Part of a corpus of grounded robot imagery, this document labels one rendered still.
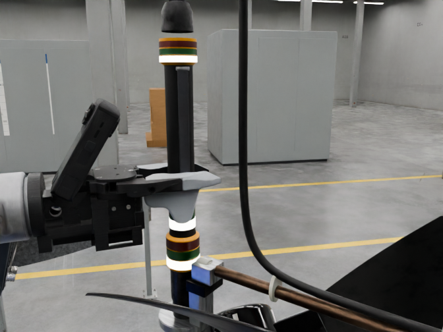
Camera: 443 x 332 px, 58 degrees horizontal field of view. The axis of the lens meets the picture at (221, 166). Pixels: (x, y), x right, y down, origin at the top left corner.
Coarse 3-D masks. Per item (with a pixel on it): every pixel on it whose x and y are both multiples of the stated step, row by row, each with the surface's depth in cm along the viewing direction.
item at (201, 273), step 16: (208, 256) 51; (192, 272) 49; (208, 272) 48; (192, 288) 49; (208, 288) 49; (192, 304) 50; (208, 304) 51; (160, 320) 52; (176, 320) 52; (192, 320) 51
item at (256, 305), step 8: (248, 304) 59; (256, 304) 59; (264, 304) 61; (224, 312) 58; (232, 312) 58; (240, 312) 58; (248, 312) 58; (256, 312) 58; (264, 312) 59; (240, 320) 57; (248, 320) 57; (256, 320) 58; (264, 320) 58; (272, 320) 60; (208, 328) 58; (264, 328) 57; (272, 328) 58
